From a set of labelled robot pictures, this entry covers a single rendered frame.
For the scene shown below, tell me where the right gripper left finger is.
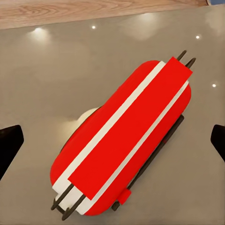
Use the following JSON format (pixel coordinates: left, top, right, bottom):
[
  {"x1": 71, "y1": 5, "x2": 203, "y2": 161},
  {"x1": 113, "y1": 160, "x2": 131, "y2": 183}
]
[{"x1": 0, "y1": 125, "x2": 24, "y2": 180}]

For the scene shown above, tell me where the radio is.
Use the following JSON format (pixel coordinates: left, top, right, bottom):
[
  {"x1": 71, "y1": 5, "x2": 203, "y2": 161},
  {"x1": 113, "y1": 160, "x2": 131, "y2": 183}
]
[{"x1": 50, "y1": 50, "x2": 196, "y2": 220}]

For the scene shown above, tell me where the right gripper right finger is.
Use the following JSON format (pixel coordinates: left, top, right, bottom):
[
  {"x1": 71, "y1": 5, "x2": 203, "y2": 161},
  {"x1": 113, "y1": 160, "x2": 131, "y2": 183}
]
[{"x1": 210, "y1": 124, "x2": 225, "y2": 161}]

